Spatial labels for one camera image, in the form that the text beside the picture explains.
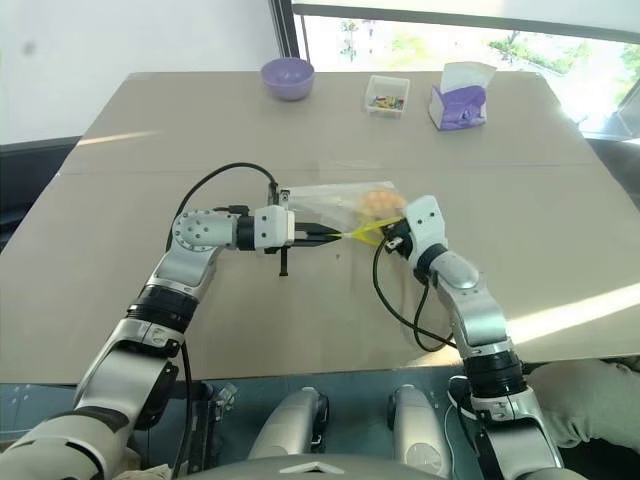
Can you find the silver left robot leg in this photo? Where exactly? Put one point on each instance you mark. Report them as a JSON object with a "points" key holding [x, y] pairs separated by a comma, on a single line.
{"points": [[292, 425]]}

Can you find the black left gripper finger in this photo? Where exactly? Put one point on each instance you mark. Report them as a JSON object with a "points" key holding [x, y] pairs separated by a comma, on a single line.
{"points": [[317, 229], [315, 240]]}

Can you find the white tissue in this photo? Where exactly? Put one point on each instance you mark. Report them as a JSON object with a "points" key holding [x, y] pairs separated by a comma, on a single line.
{"points": [[467, 75]]}

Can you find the purple bowl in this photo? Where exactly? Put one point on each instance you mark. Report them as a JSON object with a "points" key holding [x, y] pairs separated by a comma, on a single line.
{"points": [[287, 77]]}

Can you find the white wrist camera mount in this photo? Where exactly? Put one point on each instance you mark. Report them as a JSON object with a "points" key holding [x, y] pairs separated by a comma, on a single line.
{"points": [[272, 227], [425, 222]]}

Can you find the black white-soled sneaker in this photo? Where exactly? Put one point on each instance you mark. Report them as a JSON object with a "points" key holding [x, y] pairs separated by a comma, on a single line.
{"points": [[457, 392]]}

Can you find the colourful small pieces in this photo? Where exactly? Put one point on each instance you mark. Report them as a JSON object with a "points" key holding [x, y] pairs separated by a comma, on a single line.
{"points": [[386, 103]]}

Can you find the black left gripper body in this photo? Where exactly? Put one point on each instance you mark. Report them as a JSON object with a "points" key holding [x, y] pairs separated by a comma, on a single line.
{"points": [[278, 196]]}

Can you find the silver right robot leg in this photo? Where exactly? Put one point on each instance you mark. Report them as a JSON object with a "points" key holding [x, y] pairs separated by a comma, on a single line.
{"points": [[420, 425]]}

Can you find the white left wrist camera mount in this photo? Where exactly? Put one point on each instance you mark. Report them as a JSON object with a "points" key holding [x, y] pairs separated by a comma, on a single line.
{"points": [[272, 227]]}

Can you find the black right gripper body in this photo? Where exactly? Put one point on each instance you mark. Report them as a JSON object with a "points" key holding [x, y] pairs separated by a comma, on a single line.
{"points": [[400, 240]]}

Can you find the clear plastic box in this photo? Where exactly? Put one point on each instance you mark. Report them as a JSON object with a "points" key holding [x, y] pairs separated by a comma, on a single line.
{"points": [[387, 95]]}

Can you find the dark window frame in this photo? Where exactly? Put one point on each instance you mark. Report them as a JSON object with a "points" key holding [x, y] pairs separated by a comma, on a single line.
{"points": [[287, 30]]}

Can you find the clear yellow-zipper plastic bag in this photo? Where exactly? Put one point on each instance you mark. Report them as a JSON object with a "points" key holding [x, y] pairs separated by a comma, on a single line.
{"points": [[330, 207]]}

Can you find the silver robot leg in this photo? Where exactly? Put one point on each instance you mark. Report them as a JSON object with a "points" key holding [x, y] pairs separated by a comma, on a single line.
{"points": [[420, 425], [292, 425]]}

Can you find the grey trouser leg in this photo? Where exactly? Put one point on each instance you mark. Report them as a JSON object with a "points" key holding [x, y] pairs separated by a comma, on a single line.
{"points": [[590, 400]]}

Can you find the yellow pineapple bun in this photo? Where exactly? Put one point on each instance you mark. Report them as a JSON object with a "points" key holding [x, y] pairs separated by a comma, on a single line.
{"points": [[382, 202]]}

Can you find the grey robot torso edge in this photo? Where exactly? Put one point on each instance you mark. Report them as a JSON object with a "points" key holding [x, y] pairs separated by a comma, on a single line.
{"points": [[325, 470]]}

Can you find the black table leg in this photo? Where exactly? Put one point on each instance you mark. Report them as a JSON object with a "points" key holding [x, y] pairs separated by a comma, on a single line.
{"points": [[205, 430]]}

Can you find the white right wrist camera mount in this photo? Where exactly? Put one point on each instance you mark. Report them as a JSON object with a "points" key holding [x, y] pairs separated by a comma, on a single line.
{"points": [[425, 222]]}

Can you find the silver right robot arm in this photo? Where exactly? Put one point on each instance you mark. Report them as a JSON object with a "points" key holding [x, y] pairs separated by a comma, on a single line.
{"points": [[480, 320]]}

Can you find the purple tissue box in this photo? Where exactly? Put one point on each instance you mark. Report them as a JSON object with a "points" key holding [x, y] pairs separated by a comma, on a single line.
{"points": [[457, 110]]}

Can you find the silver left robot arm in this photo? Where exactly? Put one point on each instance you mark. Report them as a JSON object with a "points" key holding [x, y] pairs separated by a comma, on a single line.
{"points": [[195, 232]]}

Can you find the dark grey couch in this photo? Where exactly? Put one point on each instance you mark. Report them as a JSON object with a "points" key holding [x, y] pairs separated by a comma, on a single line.
{"points": [[30, 175], [620, 160]]}

